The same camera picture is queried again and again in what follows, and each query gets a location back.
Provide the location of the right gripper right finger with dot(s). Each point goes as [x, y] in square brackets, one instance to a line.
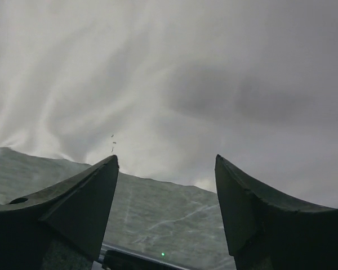
[268, 229]

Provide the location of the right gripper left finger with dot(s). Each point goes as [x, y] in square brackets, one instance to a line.
[62, 226]

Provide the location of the cream satin pillowcase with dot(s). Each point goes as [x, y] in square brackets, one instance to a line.
[168, 85]

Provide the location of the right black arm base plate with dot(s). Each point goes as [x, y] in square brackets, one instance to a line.
[113, 256]

